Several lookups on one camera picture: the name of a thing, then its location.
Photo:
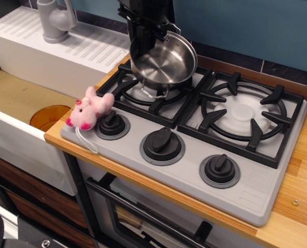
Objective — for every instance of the black stove knob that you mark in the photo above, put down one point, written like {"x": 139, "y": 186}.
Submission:
{"x": 112, "y": 126}
{"x": 162, "y": 147}
{"x": 219, "y": 171}

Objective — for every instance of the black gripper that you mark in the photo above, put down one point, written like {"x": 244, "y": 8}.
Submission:
{"x": 146, "y": 22}

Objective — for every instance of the white oven door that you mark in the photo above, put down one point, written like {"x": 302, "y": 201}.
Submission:
{"x": 137, "y": 218}

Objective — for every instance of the grey toy stove top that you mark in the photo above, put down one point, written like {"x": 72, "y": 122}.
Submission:
{"x": 251, "y": 199}

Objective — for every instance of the black middle stove knob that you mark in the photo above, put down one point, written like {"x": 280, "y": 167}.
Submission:
{"x": 162, "y": 147}

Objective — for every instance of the black left burner grate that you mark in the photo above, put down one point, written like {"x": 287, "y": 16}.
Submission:
{"x": 152, "y": 105}

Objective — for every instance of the black burner grate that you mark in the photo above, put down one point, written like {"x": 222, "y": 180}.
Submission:
{"x": 152, "y": 105}
{"x": 253, "y": 120}

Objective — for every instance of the white toy sink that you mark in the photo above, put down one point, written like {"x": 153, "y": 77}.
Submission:
{"x": 35, "y": 74}

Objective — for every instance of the pink stuffed pig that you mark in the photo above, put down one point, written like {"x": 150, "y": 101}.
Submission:
{"x": 86, "y": 113}

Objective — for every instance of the black right stove knob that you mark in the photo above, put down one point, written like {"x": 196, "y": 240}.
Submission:
{"x": 219, "y": 171}

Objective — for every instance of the stainless steel pan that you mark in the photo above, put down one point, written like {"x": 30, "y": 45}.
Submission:
{"x": 165, "y": 67}

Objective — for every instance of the orange plastic plate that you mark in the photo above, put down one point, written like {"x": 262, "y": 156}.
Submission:
{"x": 46, "y": 117}

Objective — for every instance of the grey toy faucet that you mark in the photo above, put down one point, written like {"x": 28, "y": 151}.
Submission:
{"x": 56, "y": 23}

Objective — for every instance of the black left stove knob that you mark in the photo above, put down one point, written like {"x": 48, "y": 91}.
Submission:
{"x": 112, "y": 126}

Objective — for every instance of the black right burner grate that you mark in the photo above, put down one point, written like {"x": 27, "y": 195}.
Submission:
{"x": 253, "y": 120}

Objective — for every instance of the wooden drawer front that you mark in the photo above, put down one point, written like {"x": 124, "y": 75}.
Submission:
{"x": 43, "y": 206}

